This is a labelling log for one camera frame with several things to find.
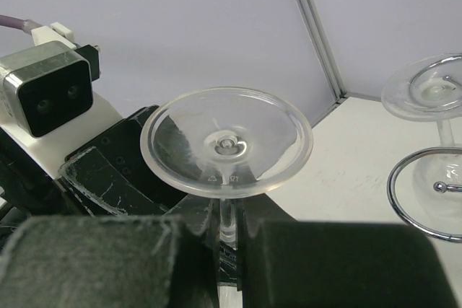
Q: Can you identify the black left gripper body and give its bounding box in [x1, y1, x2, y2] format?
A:
[0, 105, 160, 237]

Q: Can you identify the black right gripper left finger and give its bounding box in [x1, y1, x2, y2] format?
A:
[1, 197, 219, 307]

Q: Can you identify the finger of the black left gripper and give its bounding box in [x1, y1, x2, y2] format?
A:
[59, 146, 186, 216]

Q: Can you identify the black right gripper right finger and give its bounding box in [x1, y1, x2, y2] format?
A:
[237, 195, 458, 307]

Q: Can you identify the clear flute glass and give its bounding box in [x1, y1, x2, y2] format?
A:
[139, 86, 313, 308]

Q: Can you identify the clear wine glass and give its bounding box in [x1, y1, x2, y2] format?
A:
[380, 53, 462, 229]

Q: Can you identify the chrome wine glass rack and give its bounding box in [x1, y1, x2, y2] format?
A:
[386, 54, 462, 243]

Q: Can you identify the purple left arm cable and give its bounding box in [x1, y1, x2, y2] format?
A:
[0, 14, 37, 37]

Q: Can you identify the left corner frame post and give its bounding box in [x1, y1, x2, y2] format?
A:
[296, 0, 347, 104]

